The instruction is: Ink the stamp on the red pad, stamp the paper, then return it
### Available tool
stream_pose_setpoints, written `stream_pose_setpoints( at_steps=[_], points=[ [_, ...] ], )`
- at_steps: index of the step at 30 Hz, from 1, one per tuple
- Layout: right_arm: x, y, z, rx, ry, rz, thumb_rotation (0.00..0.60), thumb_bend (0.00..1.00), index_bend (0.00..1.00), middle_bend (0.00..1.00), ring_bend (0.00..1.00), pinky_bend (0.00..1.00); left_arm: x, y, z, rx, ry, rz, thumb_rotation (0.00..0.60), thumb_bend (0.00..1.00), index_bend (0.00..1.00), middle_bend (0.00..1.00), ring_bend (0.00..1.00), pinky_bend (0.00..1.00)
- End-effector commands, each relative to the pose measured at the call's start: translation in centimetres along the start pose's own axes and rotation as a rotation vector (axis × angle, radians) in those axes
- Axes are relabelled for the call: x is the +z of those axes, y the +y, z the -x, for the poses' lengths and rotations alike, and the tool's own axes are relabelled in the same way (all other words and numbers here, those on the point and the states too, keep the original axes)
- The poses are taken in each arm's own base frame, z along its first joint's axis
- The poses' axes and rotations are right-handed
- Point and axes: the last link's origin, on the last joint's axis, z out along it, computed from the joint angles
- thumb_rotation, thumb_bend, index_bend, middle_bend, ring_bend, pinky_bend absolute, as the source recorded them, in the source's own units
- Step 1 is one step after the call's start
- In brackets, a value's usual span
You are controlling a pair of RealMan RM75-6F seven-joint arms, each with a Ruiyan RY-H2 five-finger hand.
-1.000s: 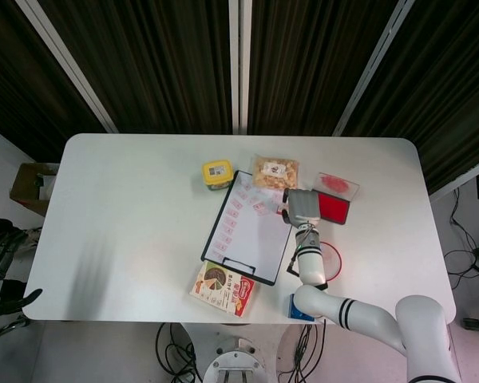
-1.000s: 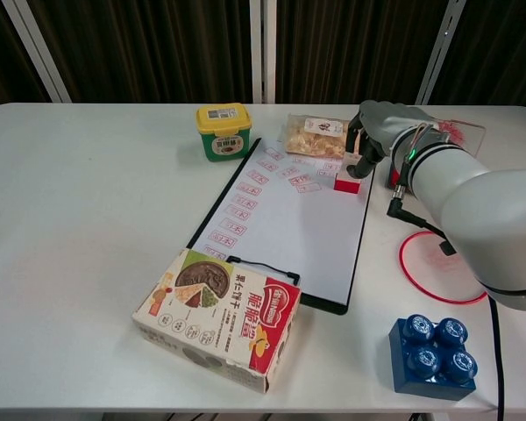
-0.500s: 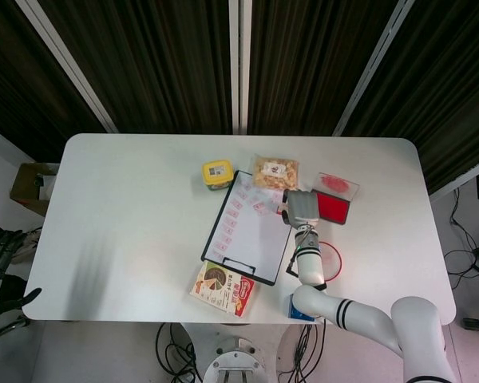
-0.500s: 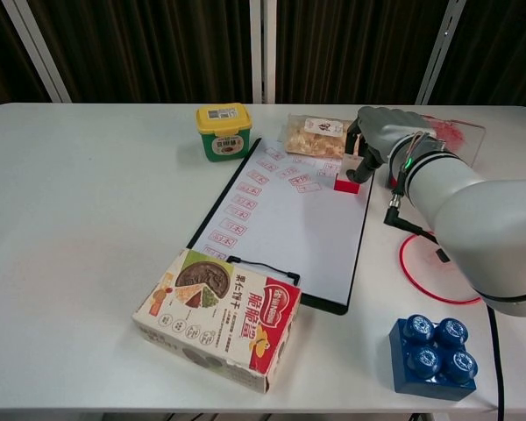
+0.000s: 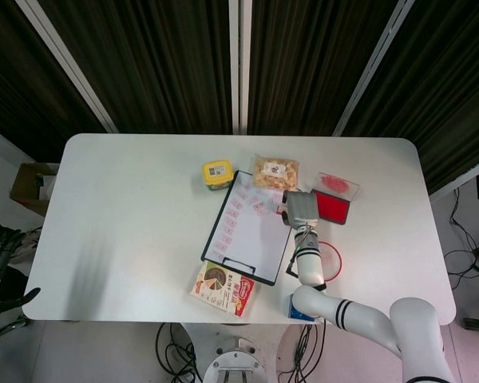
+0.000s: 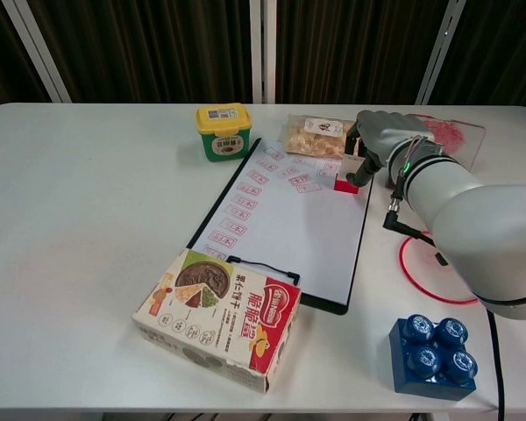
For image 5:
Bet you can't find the right black-silver robot hand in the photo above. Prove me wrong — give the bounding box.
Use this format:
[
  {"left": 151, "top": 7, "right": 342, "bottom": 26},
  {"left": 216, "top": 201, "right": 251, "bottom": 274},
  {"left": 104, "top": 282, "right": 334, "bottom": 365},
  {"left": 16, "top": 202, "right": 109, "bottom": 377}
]
[{"left": 279, "top": 190, "right": 320, "bottom": 229}]

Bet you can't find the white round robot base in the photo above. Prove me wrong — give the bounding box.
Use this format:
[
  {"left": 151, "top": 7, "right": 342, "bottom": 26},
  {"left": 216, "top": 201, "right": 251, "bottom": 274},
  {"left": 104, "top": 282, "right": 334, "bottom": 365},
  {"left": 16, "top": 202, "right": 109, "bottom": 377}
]
[{"left": 201, "top": 337, "right": 271, "bottom": 383}]

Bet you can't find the red ink pad with lid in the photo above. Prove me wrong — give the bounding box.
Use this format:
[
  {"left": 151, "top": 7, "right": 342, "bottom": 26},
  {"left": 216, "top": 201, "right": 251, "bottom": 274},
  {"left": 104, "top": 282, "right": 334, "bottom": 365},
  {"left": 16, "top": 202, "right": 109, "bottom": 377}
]
[{"left": 311, "top": 172, "right": 361, "bottom": 227}]

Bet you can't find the clear snack bag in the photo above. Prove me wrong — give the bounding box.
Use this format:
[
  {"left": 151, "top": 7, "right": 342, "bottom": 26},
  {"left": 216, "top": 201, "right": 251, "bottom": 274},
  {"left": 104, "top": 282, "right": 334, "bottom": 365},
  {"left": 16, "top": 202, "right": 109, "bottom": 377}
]
[{"left": 250, "top": 153, "right": 301, "bottom": 192}]

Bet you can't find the red-rimmed round clear dish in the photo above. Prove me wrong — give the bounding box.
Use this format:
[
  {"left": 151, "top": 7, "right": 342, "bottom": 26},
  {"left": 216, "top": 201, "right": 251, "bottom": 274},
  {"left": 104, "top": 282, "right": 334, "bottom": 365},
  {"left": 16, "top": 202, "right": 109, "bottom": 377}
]
[{"left": 317, "top": 239, "right": 342, "bottom": 282}]

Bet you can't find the black clipboard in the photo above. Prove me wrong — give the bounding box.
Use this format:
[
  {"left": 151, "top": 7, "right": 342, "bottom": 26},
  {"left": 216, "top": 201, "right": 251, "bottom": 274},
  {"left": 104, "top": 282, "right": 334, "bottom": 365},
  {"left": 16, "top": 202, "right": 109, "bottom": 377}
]
[{"left": 200, "top": 170, "right": 304, "bottom": 287}]

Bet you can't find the yellow lidded container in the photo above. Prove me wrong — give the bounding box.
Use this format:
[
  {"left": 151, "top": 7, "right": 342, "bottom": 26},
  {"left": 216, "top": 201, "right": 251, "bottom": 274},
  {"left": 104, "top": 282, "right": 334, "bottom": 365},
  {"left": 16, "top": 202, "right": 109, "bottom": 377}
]
[{"left": 200, "top": 158, "right": 235, "bottom": 193}]

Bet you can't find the brown cardboard box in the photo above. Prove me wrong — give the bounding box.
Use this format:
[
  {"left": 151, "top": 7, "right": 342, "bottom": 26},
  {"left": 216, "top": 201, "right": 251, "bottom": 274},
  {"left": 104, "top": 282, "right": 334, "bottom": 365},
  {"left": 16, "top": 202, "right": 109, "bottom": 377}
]
[{"left": 10, "top": 162, "right": 59, "bottom": 219}]

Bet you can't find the blue building block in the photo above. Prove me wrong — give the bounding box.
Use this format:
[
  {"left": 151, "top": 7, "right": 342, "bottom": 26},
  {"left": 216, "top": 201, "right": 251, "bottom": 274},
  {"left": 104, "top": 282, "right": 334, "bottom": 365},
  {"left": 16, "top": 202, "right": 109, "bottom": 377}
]
[{"left": 288, "top": 294, "right": 316, "bottom": 321}]

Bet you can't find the printed food carton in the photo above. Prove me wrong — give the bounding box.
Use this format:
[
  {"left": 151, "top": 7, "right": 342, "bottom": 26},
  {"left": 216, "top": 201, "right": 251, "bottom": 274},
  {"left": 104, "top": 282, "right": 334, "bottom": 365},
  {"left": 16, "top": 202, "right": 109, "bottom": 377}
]
[{"left": 188, "top": 261, "right": 256, "bottom": 319}]

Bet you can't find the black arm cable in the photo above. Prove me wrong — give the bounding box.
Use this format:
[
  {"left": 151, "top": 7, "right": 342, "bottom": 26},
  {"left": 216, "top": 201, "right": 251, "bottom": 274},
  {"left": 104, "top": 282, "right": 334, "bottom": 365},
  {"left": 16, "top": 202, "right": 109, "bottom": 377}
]
[{"left": 285, "top": 226, "right": 317, "bottom": 277}]

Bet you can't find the black cable bundle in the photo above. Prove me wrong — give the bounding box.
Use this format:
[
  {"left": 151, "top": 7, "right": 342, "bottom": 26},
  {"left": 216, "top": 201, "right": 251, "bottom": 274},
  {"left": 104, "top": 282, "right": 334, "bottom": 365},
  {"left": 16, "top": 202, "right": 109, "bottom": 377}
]
[
  {"left": 155, "top": 322, "right": 196, "bottom": 383},
  {"left": 279, "top": 321, "right": 324, "bottom": 383}
]

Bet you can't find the white partition post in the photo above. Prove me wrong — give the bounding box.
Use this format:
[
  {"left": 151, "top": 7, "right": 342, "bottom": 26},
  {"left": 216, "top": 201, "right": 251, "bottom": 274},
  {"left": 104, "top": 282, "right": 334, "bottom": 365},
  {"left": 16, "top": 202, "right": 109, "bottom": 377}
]
[
  {"left": 15, "top": 0, "right": 119, "bottom": 133},
  {"left": 333, "top": 0, "right": 416, "bottom": 136},
  {"left": 228, "top": 0, "right": 253, "bottom": 135}
]

